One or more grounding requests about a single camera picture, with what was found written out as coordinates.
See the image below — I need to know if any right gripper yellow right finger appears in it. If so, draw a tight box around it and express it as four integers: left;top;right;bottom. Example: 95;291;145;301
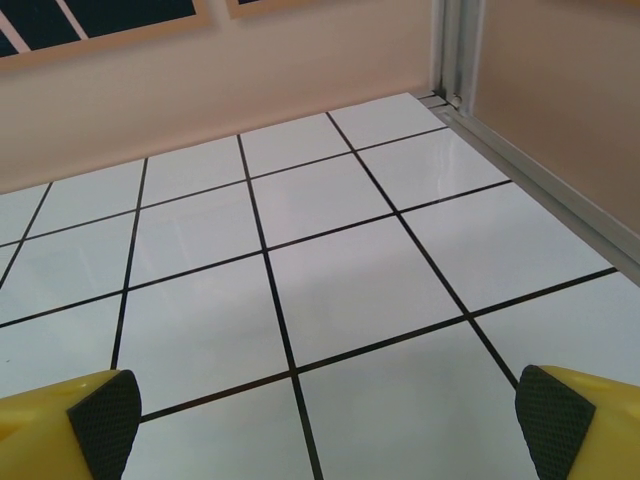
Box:
514;364;640;480

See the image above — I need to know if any aluminium table side rail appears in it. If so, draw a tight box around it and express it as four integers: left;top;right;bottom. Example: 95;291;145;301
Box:
417;92;640;289

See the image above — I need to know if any aluminium frame post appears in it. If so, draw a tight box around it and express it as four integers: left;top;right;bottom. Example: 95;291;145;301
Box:
429;0;489;109

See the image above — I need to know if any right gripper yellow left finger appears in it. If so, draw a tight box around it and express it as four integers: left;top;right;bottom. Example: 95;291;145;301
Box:
0;368;144;480

